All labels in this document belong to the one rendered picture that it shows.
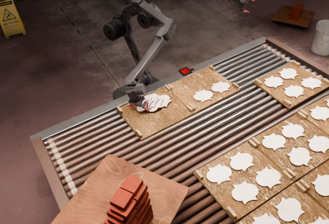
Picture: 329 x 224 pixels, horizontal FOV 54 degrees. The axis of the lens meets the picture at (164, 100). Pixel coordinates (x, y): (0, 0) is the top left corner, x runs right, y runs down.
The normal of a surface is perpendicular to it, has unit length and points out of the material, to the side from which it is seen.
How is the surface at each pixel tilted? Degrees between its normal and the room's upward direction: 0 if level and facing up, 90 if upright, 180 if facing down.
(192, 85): 0
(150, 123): 0
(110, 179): 0
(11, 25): 78
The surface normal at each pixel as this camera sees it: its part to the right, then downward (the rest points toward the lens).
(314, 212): -0.05, -0.74
